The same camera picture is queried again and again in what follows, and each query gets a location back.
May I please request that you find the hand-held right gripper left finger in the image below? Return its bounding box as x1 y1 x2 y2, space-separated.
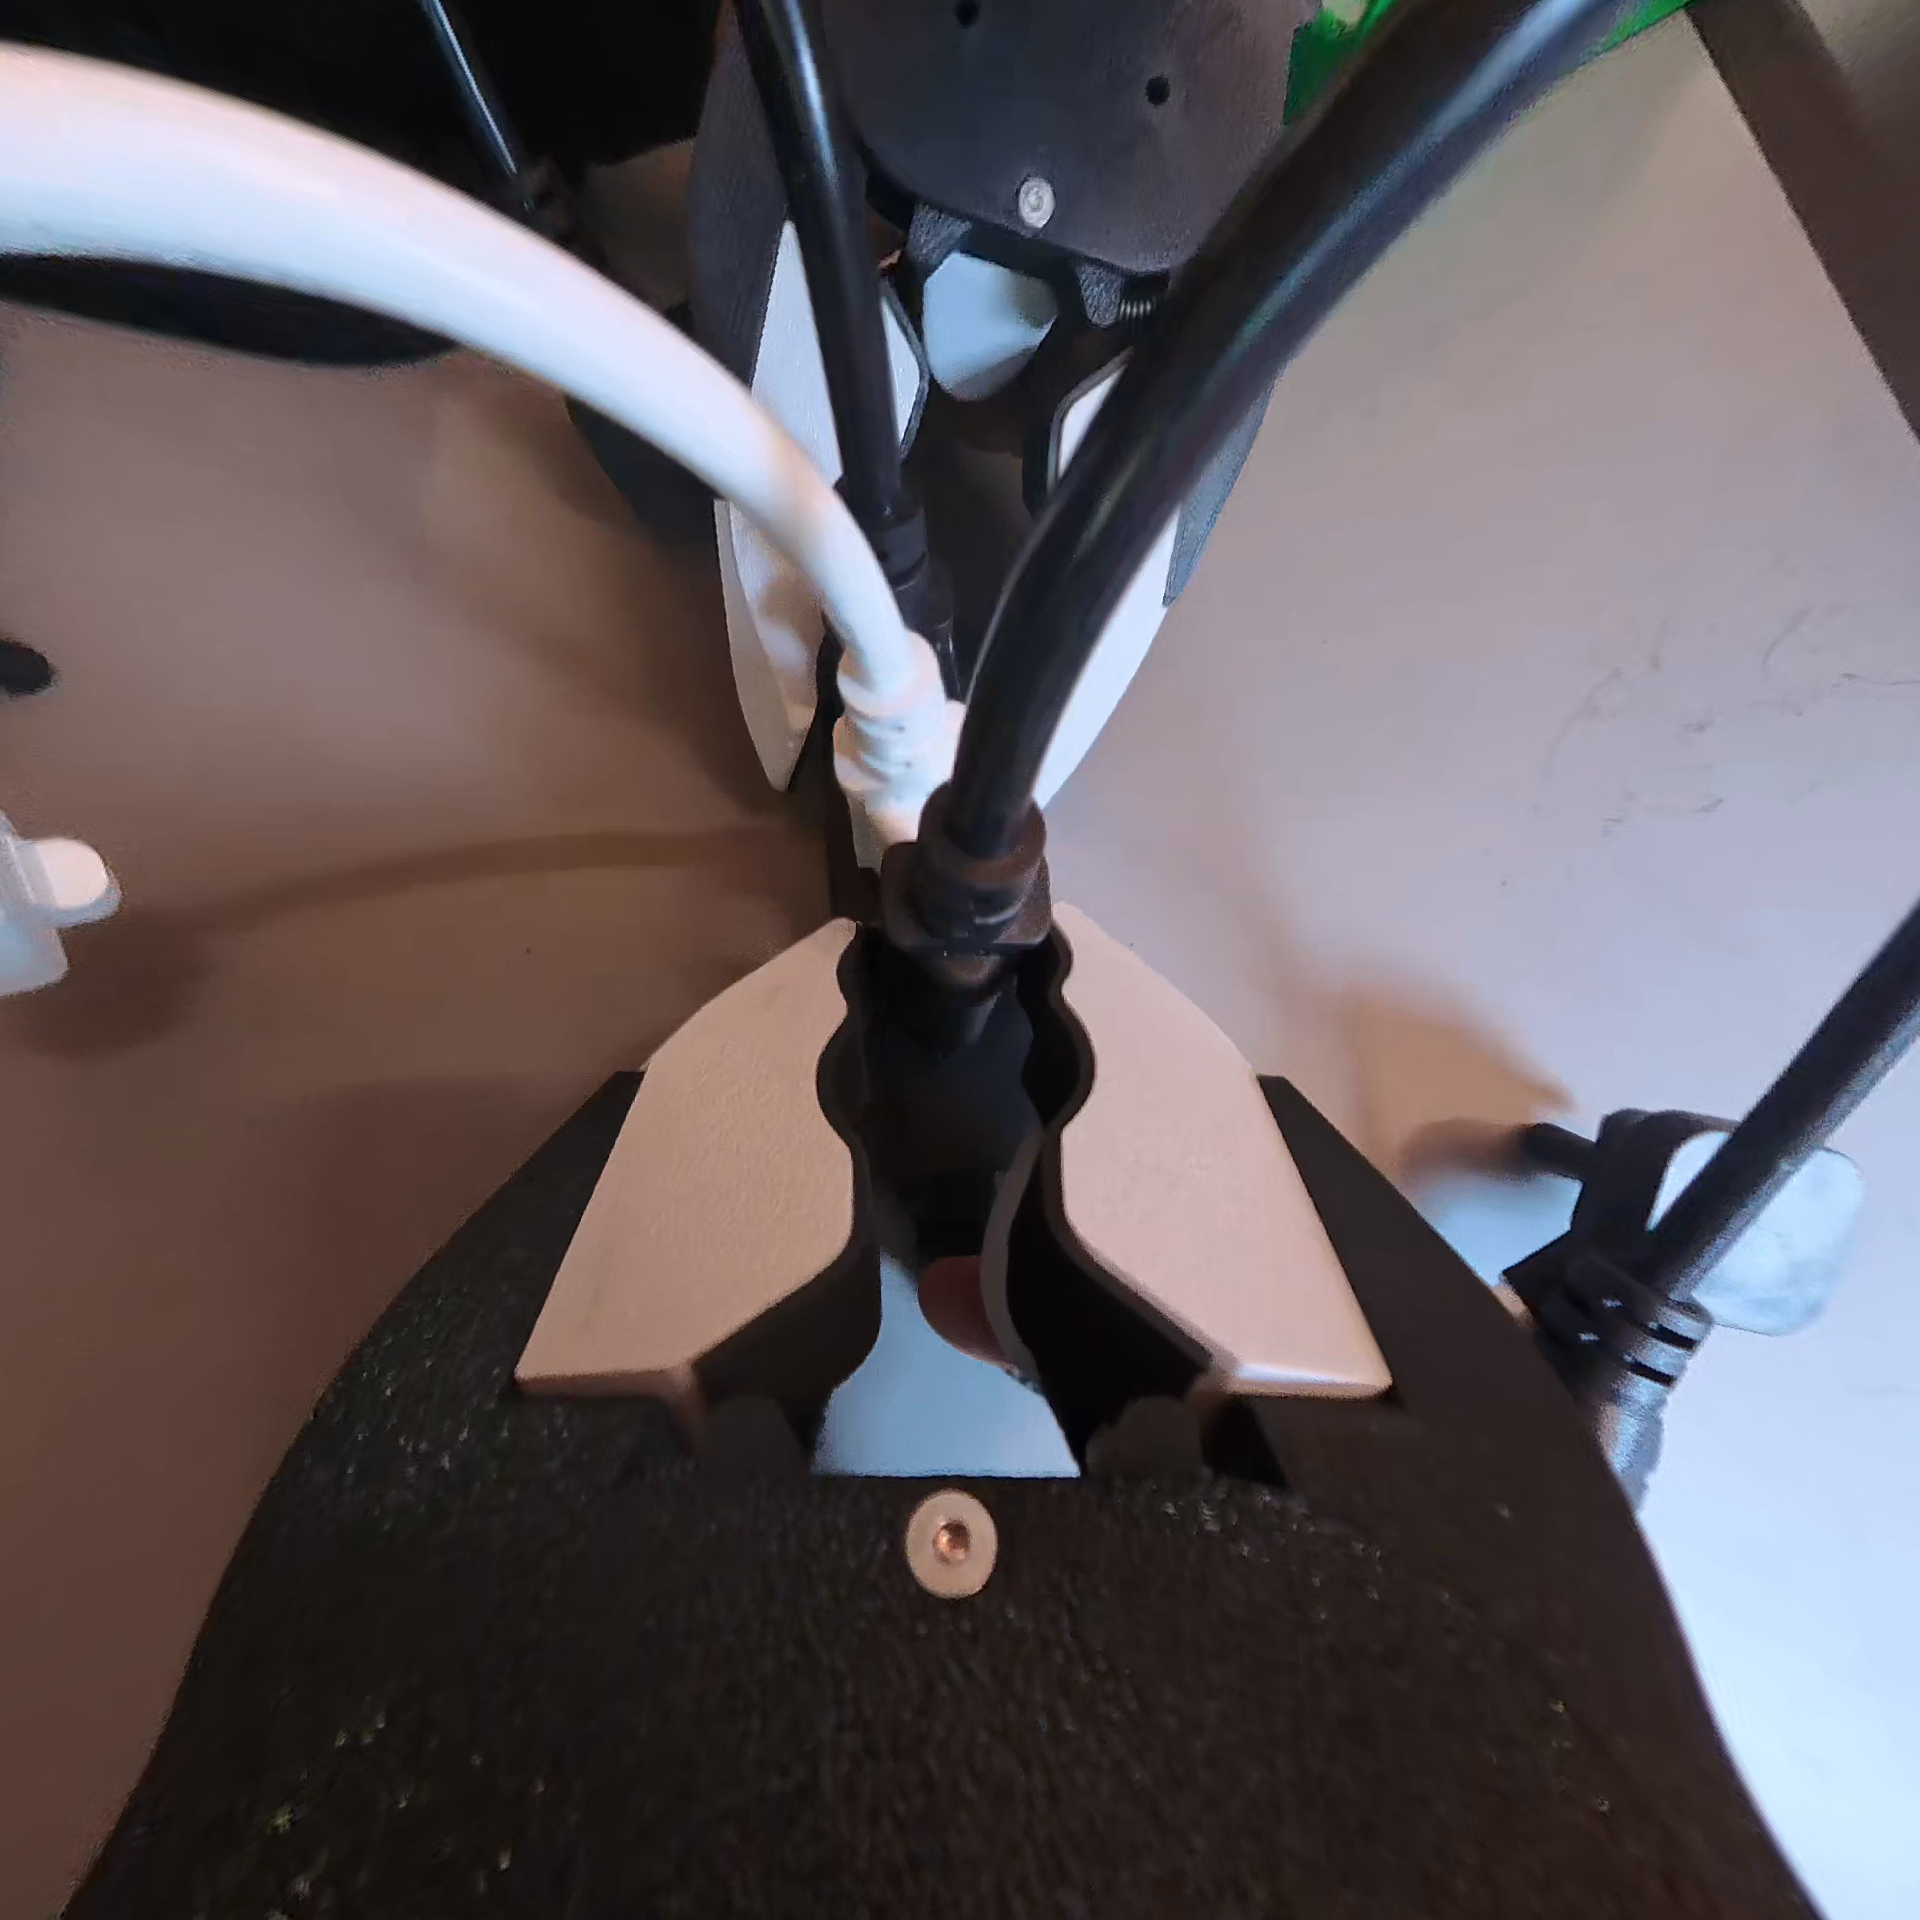
514 918 887 1455

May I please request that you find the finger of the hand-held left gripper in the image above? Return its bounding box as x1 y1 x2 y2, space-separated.
986 357 1205 817
714 217 936 797

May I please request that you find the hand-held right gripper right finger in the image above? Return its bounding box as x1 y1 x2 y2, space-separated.
982 905 1397 1465

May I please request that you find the thick black extension cord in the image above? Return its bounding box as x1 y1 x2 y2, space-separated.
725 0 969 684

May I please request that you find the thin black extension cord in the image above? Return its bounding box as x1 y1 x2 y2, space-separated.
881 0 1920 1510

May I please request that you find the green plastic bin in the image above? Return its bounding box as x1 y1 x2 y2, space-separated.
1282 0 1698 115

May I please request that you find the white extension cord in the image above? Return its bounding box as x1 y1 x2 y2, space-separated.
0 43 973 996

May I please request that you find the black power strip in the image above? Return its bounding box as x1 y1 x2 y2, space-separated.
832 841 1866 1340

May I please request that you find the person's right hand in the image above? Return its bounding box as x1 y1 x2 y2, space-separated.
918 1256 1040 1379

